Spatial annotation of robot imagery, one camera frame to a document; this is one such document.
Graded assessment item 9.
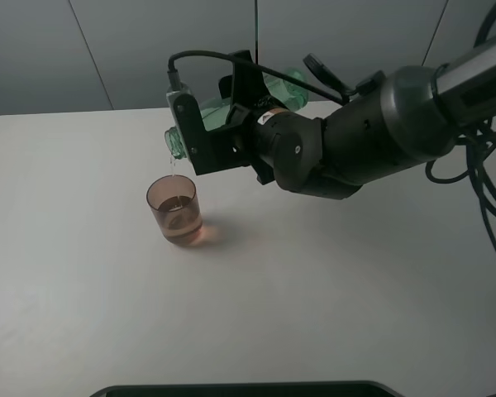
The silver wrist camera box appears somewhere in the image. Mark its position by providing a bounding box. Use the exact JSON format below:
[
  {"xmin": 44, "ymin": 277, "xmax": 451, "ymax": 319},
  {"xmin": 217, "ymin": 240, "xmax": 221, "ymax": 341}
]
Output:
[{"xmin": 166, "ymin": 71, "xmax": 193, "ymax": 108}]

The dark tray front edge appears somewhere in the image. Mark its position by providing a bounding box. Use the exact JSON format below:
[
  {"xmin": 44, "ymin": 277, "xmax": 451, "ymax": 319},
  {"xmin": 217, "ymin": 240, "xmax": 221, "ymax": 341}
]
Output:
[{"xmin": 93, "ymin": 380, "xmax": 401, "ymax": 397}]

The green transparent water bottle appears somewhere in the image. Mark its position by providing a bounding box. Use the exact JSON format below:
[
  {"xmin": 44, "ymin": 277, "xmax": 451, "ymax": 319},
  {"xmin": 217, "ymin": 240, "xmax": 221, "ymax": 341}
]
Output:
[{"xmin": 164, "ymin": 66, "xmax": 309, "ymax": 161}]

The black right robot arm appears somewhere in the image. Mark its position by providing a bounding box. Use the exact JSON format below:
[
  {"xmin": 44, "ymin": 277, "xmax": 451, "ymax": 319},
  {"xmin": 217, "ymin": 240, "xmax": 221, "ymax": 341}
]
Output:
[{"xmin": 217, "ymin": 37, "xmax": 496, "ymax": 199}]

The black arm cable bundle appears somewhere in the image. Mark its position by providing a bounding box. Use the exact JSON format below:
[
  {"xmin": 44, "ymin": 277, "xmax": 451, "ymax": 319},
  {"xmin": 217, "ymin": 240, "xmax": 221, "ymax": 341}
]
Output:
[{"xmin": 424, "ymin": 0, "xmax": 496, "ymax": 290}]

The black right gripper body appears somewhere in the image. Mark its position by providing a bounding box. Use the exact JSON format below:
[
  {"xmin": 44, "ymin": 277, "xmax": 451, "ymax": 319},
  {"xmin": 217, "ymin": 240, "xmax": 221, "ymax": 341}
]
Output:
[{"xmin": 235, "ymin": 105, "xmax": 296, "ymax": 185}]

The black camera mounting bracket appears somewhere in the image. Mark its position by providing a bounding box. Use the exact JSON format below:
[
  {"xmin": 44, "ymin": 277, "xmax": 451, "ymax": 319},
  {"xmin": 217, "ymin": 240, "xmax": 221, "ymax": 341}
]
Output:
[{"xmin": 165, "ymin": 94, "xmax": 249, "ymax": 175}]

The pink translucent plastic cup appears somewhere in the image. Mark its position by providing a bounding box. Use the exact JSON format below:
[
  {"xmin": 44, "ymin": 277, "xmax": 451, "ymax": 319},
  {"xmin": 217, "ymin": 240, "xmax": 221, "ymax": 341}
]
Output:
[{"xmin": 146, "ymin": 175, "xmax": 203, "ymax": 246}]

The black camera cable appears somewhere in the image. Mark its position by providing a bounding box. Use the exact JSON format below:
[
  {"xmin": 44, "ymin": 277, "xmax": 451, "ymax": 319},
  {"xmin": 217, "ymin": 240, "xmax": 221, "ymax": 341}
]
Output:
[{"xmin": 167, "ymin": 50, "xmax": 348, "ymax": 104}]

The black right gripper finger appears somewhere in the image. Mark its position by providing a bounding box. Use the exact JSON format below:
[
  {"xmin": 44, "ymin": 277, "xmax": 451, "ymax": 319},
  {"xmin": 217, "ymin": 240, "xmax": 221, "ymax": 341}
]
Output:
[{"xmin": 218, "ymin": 50, "xmax": 270, "ymax": 130}]

